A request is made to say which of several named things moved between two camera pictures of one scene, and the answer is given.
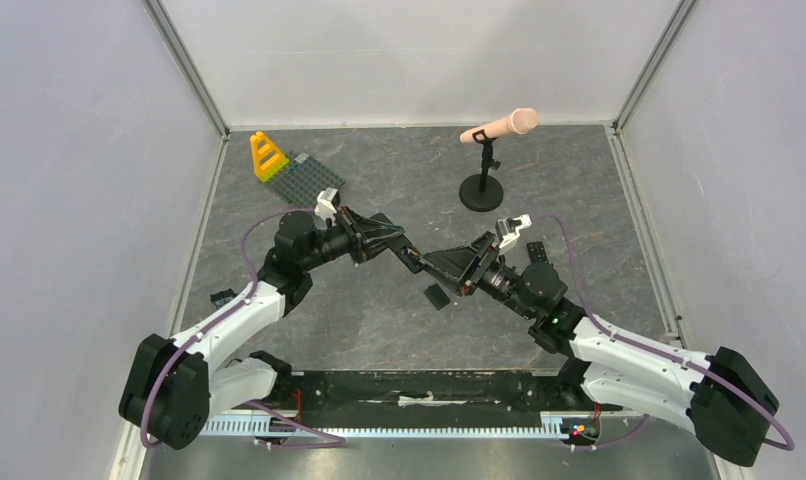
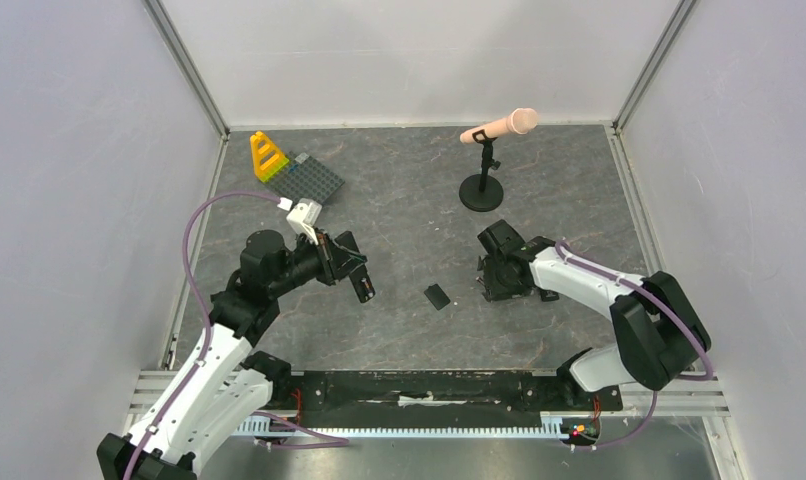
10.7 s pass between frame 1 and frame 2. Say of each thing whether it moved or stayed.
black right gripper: moved
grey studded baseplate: stayed
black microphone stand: stayed
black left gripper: moved
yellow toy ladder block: stayed
